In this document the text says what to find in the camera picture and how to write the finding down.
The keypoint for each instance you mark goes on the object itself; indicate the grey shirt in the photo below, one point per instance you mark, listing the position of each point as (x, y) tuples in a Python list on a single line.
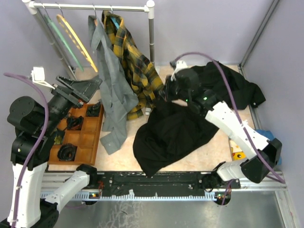
[(117, 97)]

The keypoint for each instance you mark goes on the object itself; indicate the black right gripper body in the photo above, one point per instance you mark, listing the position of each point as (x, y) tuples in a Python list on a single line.
[(173, 91)]

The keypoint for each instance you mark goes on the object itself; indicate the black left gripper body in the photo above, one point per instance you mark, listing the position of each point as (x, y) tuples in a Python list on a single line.
[(59, 106)]

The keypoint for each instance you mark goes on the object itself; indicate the yellow plaid shirt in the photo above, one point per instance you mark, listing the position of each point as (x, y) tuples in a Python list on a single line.
[(140, 72)]

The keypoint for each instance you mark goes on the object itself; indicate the blue pikachu cloth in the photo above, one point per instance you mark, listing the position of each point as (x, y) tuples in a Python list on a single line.
[(237, 153)]

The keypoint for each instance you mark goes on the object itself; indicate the black coiled item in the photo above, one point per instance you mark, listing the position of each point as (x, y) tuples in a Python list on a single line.
[(67, 152)]

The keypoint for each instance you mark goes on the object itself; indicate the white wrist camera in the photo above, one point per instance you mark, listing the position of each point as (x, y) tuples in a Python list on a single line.
[(177, 66), (38, 77)]

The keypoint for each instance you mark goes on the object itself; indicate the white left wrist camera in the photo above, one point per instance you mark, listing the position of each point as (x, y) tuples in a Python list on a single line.
[(38, 77)]

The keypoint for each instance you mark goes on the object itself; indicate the dark patterned rolled cloth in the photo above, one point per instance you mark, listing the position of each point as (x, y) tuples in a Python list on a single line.
[(93, 110)]

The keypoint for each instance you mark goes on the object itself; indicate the black rolled belt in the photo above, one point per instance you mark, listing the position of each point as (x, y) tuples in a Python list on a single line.
[(74, 123)]

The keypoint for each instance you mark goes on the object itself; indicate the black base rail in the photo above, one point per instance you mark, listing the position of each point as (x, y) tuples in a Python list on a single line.
[(162, 184)]

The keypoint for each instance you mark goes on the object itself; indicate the orange wooden tray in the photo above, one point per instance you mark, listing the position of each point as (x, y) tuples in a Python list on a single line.
[(86, 140)]

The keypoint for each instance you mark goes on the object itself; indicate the green hanger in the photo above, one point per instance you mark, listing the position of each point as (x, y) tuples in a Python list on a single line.
[(65, 43)]

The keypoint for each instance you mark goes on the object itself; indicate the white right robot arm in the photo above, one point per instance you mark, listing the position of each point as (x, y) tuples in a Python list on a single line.
[(261, 154)]

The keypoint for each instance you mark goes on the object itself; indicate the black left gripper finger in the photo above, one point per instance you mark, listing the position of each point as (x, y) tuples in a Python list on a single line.
[(69, 90), (85, 89)]

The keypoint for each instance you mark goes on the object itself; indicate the yellow hanger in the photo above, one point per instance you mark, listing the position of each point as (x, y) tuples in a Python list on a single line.
[(76, 40)]

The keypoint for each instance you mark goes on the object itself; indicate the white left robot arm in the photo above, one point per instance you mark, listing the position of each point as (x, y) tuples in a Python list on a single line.
[(36, 125)]

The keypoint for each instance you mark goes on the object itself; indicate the green yellow patterned cloth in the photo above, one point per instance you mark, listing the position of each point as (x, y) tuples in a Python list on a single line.
[(59, 136)]

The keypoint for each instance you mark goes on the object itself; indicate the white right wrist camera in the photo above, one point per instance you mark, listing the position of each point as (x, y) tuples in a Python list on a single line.
[(177, 66)]

